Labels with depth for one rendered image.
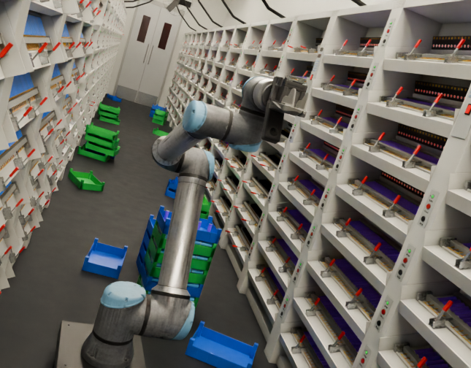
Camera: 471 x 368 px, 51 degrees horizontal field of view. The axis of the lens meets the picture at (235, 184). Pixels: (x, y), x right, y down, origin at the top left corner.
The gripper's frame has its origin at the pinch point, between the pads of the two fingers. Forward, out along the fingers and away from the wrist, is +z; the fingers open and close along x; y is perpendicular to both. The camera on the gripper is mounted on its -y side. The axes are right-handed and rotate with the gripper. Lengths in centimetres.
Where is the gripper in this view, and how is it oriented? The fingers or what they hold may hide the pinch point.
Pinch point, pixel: (299, 114)
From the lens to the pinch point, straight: 116.6
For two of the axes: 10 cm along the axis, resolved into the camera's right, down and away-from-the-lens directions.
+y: 3.0, -9.4, -1.9
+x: 9.2, 2.3, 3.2
